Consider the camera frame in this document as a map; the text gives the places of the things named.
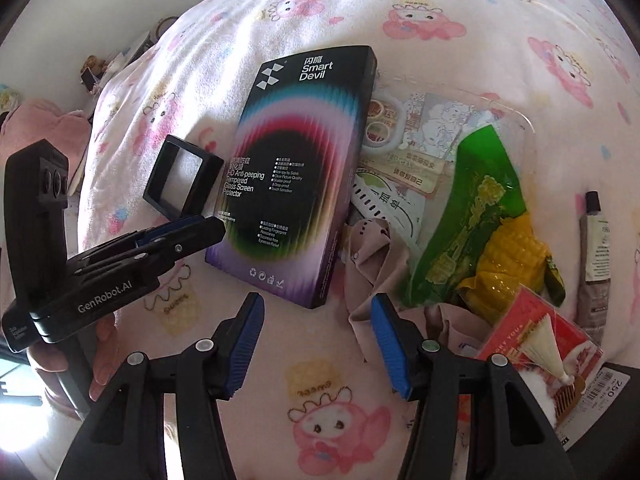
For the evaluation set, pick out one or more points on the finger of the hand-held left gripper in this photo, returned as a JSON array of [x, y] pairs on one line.
[[155, 232], [200, 235]]

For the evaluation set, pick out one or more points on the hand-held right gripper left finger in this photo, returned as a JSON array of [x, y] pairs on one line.
[[245, 342]]

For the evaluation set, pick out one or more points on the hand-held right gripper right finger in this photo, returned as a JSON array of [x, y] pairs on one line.
[[392, 347]]

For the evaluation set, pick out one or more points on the beige cloth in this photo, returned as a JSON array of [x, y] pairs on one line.
[[370, 270]]

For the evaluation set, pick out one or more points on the black square display frame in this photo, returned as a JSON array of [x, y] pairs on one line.
[[197, 151]]

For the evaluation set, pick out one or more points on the black rainbow screen protector box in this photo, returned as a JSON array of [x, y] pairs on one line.
[[290, 160]]

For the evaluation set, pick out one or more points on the red packet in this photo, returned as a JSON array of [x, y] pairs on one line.
[[530, 310]]

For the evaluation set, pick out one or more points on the person's left hand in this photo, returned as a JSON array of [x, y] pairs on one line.
[[105, 355]]

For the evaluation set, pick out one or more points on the pink fluffy cushion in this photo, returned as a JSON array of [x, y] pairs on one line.
[[40, 125]]

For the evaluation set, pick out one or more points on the white printed packet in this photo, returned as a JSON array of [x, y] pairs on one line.
[[387, 205]]

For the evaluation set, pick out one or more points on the green corn snack packet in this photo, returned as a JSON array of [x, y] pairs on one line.
[[465, 220]]

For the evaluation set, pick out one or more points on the beige printed card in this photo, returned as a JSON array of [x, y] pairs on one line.
[[405, 172]]

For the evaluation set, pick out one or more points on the grey hand cream tube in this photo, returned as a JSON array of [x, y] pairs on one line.
[[597, 260]]

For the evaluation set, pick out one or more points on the clear sticker sheet bag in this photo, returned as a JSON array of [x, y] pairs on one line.
[[500, 115]]

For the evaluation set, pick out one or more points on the pink cartoon printed blanket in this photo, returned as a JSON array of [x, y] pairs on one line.
[[450, 35]]

